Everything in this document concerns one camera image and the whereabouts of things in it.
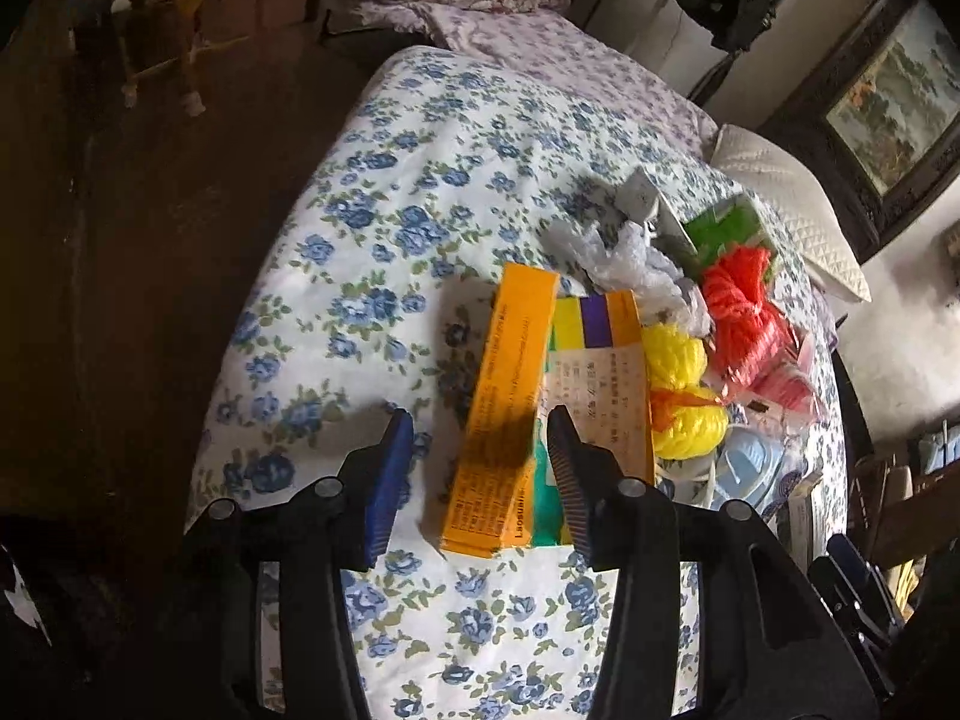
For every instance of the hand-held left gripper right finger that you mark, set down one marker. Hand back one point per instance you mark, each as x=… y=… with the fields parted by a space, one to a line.
x=559 y=450

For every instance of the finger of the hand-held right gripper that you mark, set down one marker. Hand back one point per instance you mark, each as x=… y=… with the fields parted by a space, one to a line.
x=855 y=600

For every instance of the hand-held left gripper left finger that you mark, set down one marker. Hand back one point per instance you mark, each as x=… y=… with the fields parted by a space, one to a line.
x=390 y=480

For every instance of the orange cardboard box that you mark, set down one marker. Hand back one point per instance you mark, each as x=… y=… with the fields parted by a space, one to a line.
x=502 y=390

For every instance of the white translucent plastic bag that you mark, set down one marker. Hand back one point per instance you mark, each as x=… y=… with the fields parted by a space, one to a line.
x=630 y=262

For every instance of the red plastic bag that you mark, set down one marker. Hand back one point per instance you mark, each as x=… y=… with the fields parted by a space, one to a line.
x=739 y=300

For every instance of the small white box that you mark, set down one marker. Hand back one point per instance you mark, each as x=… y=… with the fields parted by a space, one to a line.
x=799 y=525

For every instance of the purple yellow green carton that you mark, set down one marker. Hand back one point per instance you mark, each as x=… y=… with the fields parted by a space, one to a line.
x=600 y=322

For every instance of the yellow plastic bag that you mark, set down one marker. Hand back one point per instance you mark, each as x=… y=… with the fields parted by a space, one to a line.
x=675 y=352

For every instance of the light blue plastic item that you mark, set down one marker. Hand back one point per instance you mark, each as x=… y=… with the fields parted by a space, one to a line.
x=750 y=465

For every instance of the pink plastic bag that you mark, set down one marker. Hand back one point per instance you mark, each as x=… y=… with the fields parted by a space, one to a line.
x=787 y=382

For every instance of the white paper bag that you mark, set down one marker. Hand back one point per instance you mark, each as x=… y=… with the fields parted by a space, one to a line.
x=637 y=195

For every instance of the green plastic bag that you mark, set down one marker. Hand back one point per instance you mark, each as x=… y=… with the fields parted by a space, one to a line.
x=724 y=229

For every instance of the white quilted pillow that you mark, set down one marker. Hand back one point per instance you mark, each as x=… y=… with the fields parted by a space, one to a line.
x=787 y=195

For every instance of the purple floral bed sheet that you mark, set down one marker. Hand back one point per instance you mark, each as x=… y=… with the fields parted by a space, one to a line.
x=570 y=52

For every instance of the dark framed landscape painting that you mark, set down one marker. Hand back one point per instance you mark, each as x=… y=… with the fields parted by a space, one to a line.
x=900 y=105

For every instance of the wooden chair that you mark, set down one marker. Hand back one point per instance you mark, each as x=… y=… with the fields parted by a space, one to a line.
x=184 y=7

